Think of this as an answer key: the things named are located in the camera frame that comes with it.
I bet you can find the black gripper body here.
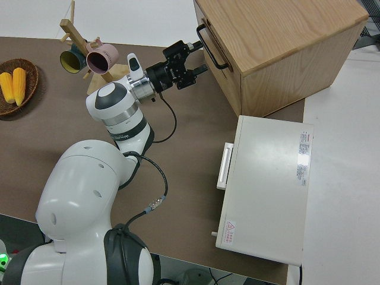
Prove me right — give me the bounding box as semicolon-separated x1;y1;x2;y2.
147;40;198;93

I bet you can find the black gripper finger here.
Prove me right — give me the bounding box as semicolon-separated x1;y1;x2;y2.
186;40;206;52
189;64;209;78

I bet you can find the black metal drawer handle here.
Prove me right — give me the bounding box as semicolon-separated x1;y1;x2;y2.
196;23;230;71

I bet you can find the wooden drawer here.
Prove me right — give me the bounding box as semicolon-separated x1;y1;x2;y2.
193;0;240;78

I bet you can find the wooden mug rack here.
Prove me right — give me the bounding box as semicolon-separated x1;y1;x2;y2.
59;19;134;93

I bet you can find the pink mug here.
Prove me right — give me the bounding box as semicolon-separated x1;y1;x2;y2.
85;43;119;75

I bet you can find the light wooden cabinet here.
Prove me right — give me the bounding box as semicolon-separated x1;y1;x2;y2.
193;0;370;117

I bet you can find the dark blue mug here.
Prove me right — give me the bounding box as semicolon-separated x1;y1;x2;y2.
59;41;87;74

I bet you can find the white toaster oven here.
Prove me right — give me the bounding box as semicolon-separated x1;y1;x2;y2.
211;115;315;267

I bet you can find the brown wicker basket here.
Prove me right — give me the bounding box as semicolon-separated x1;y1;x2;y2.
0;58;39;116

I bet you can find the yellow corn cob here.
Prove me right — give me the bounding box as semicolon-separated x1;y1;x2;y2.
12;67;27;107
0;72;15;104

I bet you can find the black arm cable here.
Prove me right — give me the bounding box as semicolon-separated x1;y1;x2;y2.
117;94;178;235

